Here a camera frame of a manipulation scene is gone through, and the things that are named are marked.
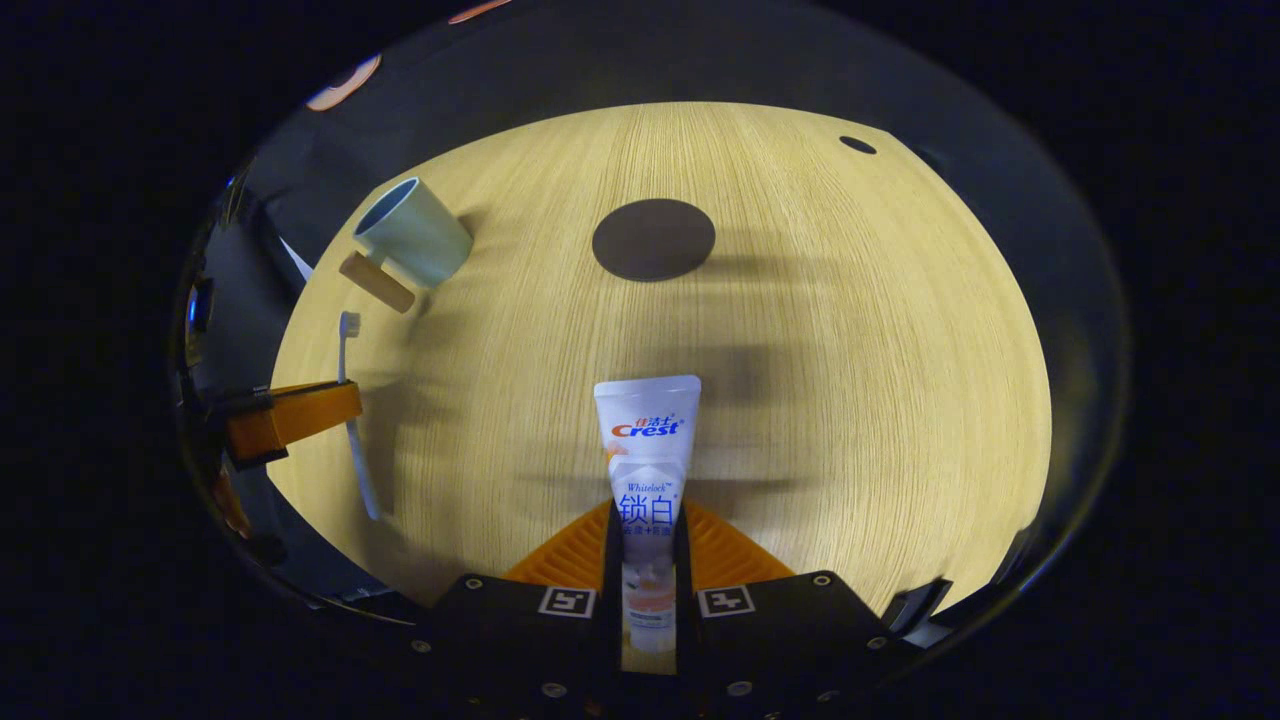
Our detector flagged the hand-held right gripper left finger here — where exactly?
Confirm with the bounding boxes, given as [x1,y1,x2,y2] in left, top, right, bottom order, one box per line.
[405,498,626,720]

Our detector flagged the pale blue cup wooden handle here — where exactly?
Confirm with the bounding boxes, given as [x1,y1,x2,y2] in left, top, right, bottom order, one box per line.
[338,177,475,315]

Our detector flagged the white toothpaste tube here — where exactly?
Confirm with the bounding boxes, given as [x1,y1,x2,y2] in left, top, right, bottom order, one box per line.
[593,375,703,656]

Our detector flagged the white toothbrush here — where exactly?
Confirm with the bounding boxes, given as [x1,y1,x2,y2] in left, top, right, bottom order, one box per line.
[337,311,383,522]

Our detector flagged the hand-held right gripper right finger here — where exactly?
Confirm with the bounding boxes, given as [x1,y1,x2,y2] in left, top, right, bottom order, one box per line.
[675,498,893,720]

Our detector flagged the dark round coaster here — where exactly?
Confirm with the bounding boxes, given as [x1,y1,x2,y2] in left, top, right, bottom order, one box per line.
[591,198,717,283]

